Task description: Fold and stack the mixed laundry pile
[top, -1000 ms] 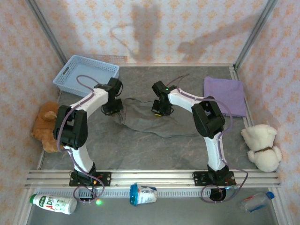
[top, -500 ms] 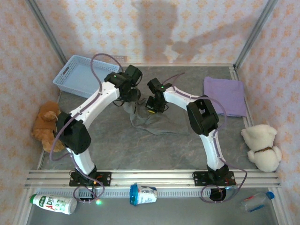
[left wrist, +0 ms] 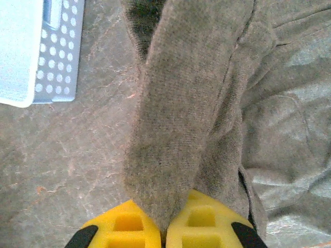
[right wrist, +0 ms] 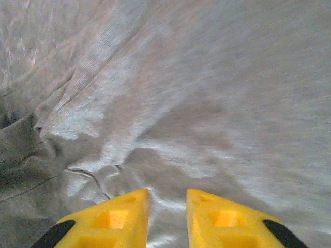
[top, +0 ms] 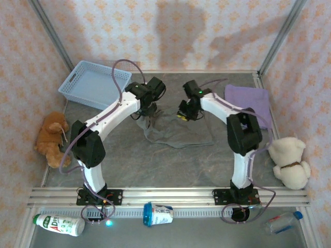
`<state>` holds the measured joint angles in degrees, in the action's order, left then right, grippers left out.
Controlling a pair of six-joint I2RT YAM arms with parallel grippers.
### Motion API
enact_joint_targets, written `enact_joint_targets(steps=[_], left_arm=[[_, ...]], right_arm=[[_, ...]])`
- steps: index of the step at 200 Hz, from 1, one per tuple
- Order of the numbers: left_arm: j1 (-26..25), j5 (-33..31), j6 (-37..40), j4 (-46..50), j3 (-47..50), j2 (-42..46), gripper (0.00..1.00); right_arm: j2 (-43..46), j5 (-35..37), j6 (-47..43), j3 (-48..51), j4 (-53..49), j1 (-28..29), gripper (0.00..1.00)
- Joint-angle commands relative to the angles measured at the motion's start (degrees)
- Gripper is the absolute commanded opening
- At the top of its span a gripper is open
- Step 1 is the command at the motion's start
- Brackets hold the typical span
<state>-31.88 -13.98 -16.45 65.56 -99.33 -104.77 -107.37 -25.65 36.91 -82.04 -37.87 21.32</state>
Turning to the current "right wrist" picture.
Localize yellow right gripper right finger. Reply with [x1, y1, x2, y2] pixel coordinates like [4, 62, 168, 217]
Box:
[186, 188, 308, 248]

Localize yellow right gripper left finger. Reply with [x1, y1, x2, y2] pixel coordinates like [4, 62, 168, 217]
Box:
[31, 188, 150, 248]

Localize grey garment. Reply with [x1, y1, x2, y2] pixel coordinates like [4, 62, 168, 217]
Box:
[0, 0, 331, 248]

